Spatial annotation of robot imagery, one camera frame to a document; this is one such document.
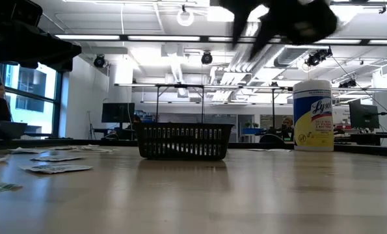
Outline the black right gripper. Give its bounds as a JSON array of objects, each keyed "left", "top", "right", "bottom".
[{"left": 219, "top": 0, "right": 339, "bottom": 62}]

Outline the large office window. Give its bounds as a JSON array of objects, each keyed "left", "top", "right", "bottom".
[{"left": 0, "top": 61, "right": 63, "bottom": 139}]

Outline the black office chair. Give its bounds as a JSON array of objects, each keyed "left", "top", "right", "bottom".
[{"left": 258, "top": 133, "right": 287, "bottom": 144}]

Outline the distant black rig frame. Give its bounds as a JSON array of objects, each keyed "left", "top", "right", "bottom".
[{"left": 114, "top": 83, "right": 293, "bottom": 124}]

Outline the black slotted plastic basket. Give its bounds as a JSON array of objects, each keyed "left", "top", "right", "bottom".
[{"left": 133, "top": 122, "right": 235, "bottom": 161}]

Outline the black ceiling spotlight cluster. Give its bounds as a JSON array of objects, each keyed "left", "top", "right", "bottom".
[{"left": 304, "top": 47, "right": 334, "bottom": 68}]

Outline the white ring ceiling lamp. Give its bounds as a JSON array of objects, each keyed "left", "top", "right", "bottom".
[{"left": 176, "top": 8, "right": 195, "bottom": 27}]

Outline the blue bin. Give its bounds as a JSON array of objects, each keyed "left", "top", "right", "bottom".
[{"left": 241, "top": 127, "right": 266, "bottom": 136}]

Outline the Lysol disinfecting wipes canister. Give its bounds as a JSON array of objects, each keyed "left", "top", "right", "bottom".
[{"left": 292, "top": 79, "right": 334, "bottom": 152}]

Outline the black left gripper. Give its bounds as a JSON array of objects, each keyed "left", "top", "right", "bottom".
[{"left": 0, "top": 0, "right": 83, "bottom": 72}]

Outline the black computer monitor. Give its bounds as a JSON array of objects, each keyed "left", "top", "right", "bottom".
[
  {"left": 101, "top": 102, "right": 136, "bottom": 131},
  {"left": 348, "top": 99, "right": 380, "bottom": 130}
]

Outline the long ceiling light beam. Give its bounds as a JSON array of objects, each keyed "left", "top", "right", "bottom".
[{"left": 54, "top": 33, "right": 387, "bottom": 46}]

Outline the silver air duct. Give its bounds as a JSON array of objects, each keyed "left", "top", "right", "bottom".
[{"left": 273, "top": 44, "right": 314, "bottom": 68}]

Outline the dark laptop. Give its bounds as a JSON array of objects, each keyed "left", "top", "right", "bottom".
[{"left": 0, "top": 121, "right": 29, "bottom": 140}]

